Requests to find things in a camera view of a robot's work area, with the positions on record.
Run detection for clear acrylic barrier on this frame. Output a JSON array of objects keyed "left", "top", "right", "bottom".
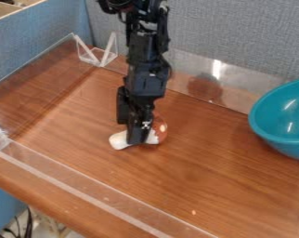
[
  {"left": 0, "top": 139, "right": 219, "bottom": 238},
  {"left": 0, "top": 33, "right": 95, "bottom": 138},
  {"left": 100, "top": 32, "right": 290, "bottom": 116}
]

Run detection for wooden shelf box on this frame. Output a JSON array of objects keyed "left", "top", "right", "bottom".
[{"left": 0, "top": 0, "right": 47, "bottom": 19}]

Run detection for white plush mushroom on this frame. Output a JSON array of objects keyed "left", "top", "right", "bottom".
[{"left": 110, "top": 113, "right": 167, "bottom": 150}]

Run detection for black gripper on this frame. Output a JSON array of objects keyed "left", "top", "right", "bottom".
[{"left": 116, "top": 60, "right": 172, "bottom": 145}]

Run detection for clear acrylic back barrier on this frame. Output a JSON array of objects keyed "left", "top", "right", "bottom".
[{"left": 100, "top": 32, "right": 290, "bottom": 116}]

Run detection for blue plastic bowl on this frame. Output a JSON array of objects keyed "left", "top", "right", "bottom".
[{"left": 248, "top": 79, "right": 299, "bottom": 160}]

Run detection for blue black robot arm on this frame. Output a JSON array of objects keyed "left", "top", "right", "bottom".
[{"left": 98, "top": 0, "right": 172, "bottom": 145}]

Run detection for black cables under table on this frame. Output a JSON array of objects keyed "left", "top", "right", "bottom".
[{"left": 0, "top": 206, "right": 35, "bottom": 238}]

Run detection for clear acrylic left barrier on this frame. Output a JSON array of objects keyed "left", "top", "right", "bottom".
[{"left": 0, "top": 33, "right": 95, "bottom": 138}]

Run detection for clear acrylic corner bracket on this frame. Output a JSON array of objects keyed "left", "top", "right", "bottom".
[{"left": 73, "top": 33, "right": 119, "bottom": 68}]

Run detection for clear acrylic front barrier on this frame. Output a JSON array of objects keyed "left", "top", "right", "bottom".
[{"left": 0, "top": 139, "right": 219, "bottom": 238}]

